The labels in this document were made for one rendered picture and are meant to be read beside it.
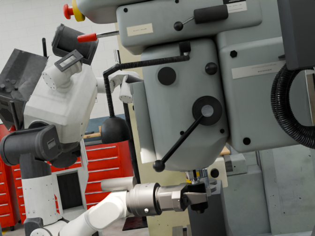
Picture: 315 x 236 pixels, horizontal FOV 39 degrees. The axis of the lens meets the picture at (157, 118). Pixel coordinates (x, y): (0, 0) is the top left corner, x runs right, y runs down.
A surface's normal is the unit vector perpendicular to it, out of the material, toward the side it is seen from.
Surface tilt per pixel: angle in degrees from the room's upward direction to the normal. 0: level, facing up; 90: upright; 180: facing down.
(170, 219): 90
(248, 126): 90
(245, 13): 90
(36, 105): 57
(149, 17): 90
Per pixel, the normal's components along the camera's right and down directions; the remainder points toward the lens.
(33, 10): -0.04, 0.06
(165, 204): -0.29, 0.10
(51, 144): 0.94, -0.15
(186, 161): 0.05, 0.58
